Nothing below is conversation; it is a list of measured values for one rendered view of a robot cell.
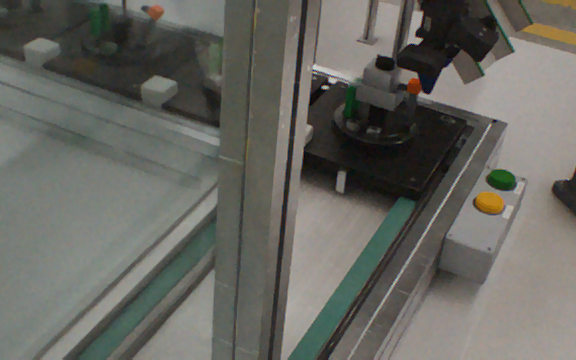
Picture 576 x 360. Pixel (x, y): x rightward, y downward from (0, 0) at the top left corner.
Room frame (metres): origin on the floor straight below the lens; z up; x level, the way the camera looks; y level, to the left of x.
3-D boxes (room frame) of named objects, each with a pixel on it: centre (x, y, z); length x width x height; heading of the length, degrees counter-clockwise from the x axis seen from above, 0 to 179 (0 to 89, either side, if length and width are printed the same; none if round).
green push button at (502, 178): (1.06, -0.33, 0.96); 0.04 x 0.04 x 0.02
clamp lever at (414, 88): (1.14, -0.18, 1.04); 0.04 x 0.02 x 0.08; 66
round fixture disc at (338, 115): (1.16, -0.14, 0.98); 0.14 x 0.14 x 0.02
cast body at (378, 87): (1.16, -0.13, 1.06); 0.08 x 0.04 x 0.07; 67
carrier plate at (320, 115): (1.16, -0.14, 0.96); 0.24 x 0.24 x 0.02; 66
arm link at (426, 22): (1.13, -0.20, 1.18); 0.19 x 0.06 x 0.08; 156
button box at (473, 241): (0.99, -0.30, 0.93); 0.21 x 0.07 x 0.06; 156
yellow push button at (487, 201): (0.99, -0.30, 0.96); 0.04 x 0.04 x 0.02
